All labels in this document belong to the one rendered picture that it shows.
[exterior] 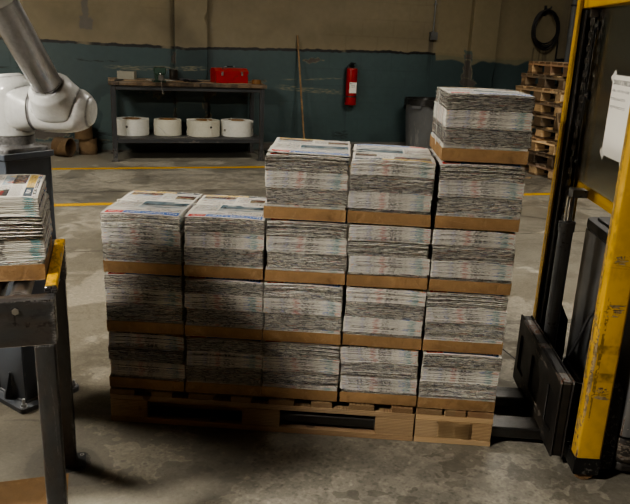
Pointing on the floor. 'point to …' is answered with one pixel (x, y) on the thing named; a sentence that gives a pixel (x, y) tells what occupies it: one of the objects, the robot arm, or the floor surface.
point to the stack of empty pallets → (546, 93)
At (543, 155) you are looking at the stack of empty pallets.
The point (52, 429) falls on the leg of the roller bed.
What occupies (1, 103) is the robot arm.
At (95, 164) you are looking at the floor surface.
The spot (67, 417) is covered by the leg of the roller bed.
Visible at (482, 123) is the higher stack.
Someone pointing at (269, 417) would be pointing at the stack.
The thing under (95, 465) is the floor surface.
